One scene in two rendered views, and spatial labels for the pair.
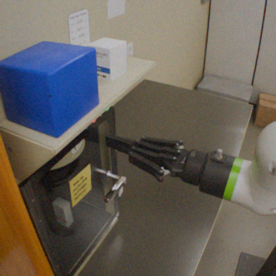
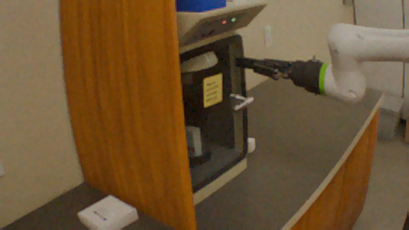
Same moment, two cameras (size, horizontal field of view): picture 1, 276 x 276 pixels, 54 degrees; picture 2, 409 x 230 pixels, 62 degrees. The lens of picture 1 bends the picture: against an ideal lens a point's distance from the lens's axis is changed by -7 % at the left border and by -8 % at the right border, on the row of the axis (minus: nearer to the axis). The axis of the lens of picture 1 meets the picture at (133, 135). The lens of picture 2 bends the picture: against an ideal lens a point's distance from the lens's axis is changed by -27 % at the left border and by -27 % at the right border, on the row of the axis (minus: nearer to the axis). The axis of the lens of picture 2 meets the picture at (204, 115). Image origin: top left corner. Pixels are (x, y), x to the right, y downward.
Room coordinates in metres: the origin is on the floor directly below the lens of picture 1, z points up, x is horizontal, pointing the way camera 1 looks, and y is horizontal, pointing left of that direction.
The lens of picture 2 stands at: (-0.67, -0.10, 1.67)
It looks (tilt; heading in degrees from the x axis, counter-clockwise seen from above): 23 degrees down; 12
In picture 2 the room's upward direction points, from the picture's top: 4 degrees counter-clockwise
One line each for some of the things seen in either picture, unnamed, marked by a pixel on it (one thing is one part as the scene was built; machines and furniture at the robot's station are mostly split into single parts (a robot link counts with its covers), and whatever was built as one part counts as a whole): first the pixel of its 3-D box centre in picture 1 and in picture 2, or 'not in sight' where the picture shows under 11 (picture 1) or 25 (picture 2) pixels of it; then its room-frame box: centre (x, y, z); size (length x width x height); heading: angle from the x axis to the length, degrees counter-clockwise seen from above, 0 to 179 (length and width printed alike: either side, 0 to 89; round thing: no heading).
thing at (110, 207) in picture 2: not in sight; (107, 216); (0.22, 0.41, 0.96); 0.16 x 0.12 x 0.04; 152
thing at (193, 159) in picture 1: (183, 163); (294, 71); (0.47, -0.11, 1.31); 0.09 x 0.08 x 0.07; 63
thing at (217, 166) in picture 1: (216, 172); (316, 75); (0.44, -0.17, 1.31); 0.09 x 0.06 x 0.12; 153
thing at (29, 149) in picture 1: (91, 112); (222, 20); (0.44, 0.07, 1.46); 0.32 x 0.12 x 0.10; 153
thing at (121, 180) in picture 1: (110, 186); (238, 103); (0.51, 0.06, 1.20); 0.10 x 0.05 x 0.03; 152
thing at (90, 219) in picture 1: (84, 203); (214, 113); (0.46, 0.12, 1.19); 0.30 x 0.01 x 0.40; 152
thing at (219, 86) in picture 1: (224, 98); (377, 114); (2.91, -1.06, 0.17); 0.60 x 0.42 x 0.33; 61
